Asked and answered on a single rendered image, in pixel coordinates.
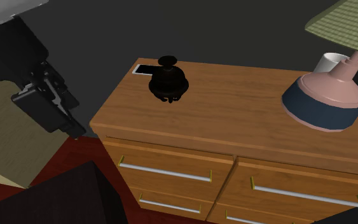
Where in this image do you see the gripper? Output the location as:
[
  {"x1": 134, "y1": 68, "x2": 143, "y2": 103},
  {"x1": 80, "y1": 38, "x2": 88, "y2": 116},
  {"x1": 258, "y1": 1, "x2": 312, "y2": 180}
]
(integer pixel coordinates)
[{"x1": 0, "y1": 16, "x2": 87, "y2": 139}]

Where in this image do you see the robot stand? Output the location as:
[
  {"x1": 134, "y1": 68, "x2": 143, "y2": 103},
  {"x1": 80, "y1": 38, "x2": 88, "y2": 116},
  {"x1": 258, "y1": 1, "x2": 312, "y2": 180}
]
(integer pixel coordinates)
[{"x1": 0, "y1": 160, "x2": 128, "y2": 224}]

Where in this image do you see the black round lidded pot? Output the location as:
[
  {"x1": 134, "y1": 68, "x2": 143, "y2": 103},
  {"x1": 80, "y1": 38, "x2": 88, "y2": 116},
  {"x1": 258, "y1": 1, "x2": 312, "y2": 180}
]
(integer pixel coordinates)
[{"x1": 148, "y1": 55, "x2": 189, "y2": 104}]

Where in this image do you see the wooden chest of drawers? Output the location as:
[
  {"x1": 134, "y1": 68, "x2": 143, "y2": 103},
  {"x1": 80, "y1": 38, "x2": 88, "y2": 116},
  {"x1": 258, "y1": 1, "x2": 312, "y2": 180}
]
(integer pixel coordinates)
[{"x1": 89, "y1": 57, "x2": 358, "y2": 224}]

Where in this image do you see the pink blue lamp green shade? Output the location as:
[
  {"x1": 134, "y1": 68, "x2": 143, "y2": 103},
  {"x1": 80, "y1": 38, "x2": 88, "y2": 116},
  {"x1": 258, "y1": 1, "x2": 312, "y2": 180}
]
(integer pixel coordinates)
[{"x1": 280, "y1": 0, "x2": 358, "y2": 133}]

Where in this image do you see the white cup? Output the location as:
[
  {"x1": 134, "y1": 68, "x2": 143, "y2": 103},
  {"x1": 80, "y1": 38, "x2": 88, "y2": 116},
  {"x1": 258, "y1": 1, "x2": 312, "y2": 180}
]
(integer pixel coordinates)
[{"x1": 313, "y1": 52, "x2": 350, "y2": 74}]

